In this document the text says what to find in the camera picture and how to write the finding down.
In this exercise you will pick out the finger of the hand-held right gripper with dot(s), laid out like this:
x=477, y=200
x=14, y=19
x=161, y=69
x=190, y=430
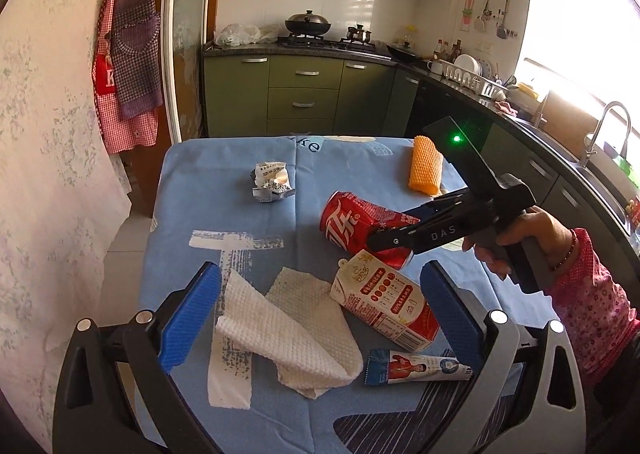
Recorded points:
x=440, y=204
x=425, y=236

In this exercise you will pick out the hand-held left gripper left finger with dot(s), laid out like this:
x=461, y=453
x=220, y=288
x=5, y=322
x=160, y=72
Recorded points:
x=190, y=319

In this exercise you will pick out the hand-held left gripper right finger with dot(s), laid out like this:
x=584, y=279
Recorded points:
x=452, y=314

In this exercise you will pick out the orange sponge cloth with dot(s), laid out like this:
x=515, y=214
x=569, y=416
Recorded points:
x=425, y=166

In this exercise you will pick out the white and blue toothpaste tube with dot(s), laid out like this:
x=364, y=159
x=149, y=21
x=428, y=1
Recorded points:
x=415, y=366

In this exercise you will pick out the red and white milk carton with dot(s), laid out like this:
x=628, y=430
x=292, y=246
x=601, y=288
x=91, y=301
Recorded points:
x=385, y=304

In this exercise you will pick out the red soda can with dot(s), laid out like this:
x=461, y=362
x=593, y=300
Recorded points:
x=350, y=224

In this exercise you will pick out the silver wrapper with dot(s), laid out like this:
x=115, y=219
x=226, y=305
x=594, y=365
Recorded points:
x=272, y=181

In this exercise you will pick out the person's right forearm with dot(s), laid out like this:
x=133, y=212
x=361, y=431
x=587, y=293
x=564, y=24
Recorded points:
x=600, y=309

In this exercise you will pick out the person's right hand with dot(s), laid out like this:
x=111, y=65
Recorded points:
x=550, y=234

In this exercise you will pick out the green base cabinet under sink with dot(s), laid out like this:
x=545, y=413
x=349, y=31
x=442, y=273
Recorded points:
x=545, y=174

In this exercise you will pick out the pink rag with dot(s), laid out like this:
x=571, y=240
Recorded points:
x=505, y=108

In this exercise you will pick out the small metal faucet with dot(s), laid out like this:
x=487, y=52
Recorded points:
x=537, y=114

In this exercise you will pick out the wooden cutting board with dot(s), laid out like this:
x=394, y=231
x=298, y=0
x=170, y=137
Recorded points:
x=567, y=126

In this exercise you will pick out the stainless steel sink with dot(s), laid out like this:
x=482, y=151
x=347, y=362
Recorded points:
x=600, y=184

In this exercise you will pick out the black built-in appliance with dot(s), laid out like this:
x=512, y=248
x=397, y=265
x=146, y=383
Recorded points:
x=430, y=104

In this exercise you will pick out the tall curved faucet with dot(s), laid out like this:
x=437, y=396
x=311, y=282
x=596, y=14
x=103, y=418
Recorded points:
x=592, y=144

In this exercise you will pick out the blue printed tablecloth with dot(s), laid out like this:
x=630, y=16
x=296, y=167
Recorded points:
x=225, y=214

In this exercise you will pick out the yellow sponge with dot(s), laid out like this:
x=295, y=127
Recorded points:
x=528, y=90

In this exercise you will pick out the white dish rack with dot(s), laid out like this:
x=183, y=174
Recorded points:
x=475, y=84

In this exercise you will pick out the white mug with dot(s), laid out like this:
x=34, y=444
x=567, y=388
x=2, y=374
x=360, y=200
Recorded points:
x=435, y=68

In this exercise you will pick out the white plate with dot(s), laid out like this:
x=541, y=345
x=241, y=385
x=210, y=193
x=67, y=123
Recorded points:
x=466, y=65

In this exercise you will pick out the row of sauce bottles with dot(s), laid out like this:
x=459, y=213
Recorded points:
x=447, y=51

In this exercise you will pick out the green base cabinet with drawers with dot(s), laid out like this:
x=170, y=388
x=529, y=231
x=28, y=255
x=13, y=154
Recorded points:
x=300, y=94

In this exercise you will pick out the hanging ladle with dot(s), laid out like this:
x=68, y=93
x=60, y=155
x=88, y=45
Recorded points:
x=482, y=16

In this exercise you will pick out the small metal kettle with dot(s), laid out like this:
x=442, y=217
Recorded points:
x=360, y=35

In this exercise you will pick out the red and green hanging ornament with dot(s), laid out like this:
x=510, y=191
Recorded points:
x=469, y=11

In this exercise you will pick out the black gas stove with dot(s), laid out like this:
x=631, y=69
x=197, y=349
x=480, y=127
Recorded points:
x=325, y=44

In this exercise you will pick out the red checked apron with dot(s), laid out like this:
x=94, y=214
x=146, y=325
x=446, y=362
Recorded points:
x=120, y=129

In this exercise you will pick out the black wok with lid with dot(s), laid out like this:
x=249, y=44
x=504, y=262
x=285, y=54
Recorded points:
x=307, y=25

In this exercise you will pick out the clear plastic bag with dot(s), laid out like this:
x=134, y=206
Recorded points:
x=245, y=35

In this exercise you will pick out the purple checked apron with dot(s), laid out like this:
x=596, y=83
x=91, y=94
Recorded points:
x=135, y=49

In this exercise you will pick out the sliding glass door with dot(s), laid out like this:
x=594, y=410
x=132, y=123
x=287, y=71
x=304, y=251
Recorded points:
x=190, y=34

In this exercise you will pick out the white wall socket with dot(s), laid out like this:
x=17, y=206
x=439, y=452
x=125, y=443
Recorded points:
x=485, y=48

